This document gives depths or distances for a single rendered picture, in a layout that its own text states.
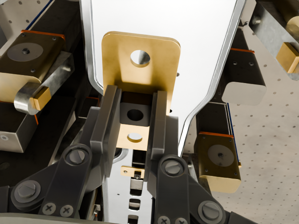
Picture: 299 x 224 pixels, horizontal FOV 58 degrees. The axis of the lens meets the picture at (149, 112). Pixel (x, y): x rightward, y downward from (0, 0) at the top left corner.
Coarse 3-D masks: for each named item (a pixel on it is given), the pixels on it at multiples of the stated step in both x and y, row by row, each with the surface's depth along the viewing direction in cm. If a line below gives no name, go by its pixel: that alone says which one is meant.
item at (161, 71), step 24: (120, 48) 13; (144, 48) 13; (168, 48) 13; (120, 72) 14; (144, 72) 14; (168, 72) 14; (144, 96) 14; (168, 96) 15; (120, 120) 15; (144, 120) 15; (120, 144) 18; (144, 144) 18
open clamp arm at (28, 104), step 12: (60, 60) 43; (72, 60) 46; (48, 72) 41; (60, 72) 43; (72, 72) 47; (36, 84) 39; (48, 84) 41; (60, 84) 44; (24, 96) 37; (36, 96) 38; (48, 96) 40; (24, 108) 37; (36, 108) 39
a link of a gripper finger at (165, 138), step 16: (160, 96) 13; (160, 112) 13; (160, 128) 12; (176, 128) 13; (160, 144) 11; (176, 144) 12; (144, 176) 13; (192, 192) 11; (208, 192) 11; (192, 208) 10; (208, 208) 10
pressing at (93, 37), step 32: (96, 0) 37; (128, 0) 36; (160, 0) 36; (192, 0) 36; (224, 0) 35; (96, 32) 40; (160, 32) 39; (192, 32) 39; (224, 32) 38; (96, 64) 44; (192, 64) 43; (224, 64) 43; (192, 96) 47; (128, 160) 62; (128, 192) 73
